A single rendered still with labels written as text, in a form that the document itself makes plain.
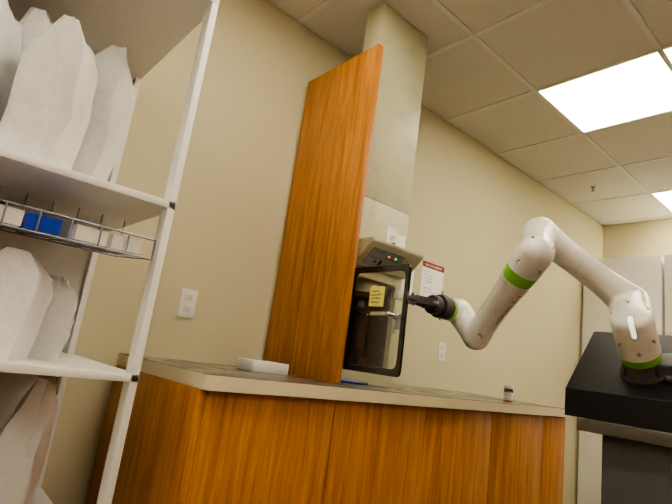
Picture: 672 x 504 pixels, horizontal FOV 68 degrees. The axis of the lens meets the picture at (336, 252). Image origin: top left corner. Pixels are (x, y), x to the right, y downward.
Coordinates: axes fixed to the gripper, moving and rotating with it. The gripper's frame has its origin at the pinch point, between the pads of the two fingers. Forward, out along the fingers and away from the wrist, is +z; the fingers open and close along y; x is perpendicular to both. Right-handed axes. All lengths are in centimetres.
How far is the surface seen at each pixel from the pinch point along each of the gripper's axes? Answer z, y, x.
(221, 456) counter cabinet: 64, 1, 54
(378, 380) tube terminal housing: -19.4, -26.0, 31.7
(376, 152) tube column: -2, -26, -64
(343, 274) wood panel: 12.6, -20.0, -6.2
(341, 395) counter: 27.5, 4.0, 36.4
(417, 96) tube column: -24, -26, -102
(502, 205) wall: -173, -69, -100
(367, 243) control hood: 4.6, -17.3, -20.4
